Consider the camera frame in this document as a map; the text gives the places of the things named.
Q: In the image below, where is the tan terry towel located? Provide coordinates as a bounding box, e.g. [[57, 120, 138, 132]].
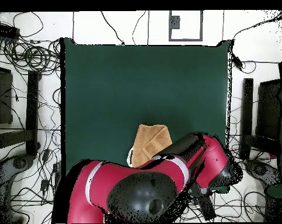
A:
[[127, 124, 173, 168]]

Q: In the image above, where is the dark green table cloth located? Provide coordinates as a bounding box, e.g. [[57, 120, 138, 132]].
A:
[[60, 37, 232, 194]]

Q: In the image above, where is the black power strip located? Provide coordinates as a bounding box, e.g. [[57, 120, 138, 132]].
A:
[[0, 22, 20, 39], [196, 193, 217, 221]]

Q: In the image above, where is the grey office chair base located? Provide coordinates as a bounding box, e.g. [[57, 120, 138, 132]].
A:
[[244, 159, 282, 187], [0, 155, 35, 223]]

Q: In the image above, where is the black box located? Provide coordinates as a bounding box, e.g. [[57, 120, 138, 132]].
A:
[[0, 66, 13, 125], [256, 79, 281, 141]]

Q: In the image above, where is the black cable with plug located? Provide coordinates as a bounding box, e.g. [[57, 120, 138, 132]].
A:
[[100, 10, 126, 46]]

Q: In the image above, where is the grey floor hatch frame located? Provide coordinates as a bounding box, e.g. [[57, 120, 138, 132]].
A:
[[168, 10, 204, 42]]

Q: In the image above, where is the black stand frame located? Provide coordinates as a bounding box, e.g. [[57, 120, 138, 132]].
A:
[[0, 70, 41, 156], [239, 78, 281, 160]]

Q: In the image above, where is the tangle of black cables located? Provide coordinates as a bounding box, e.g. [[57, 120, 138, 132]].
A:
[[0, 37, 62, 75]]

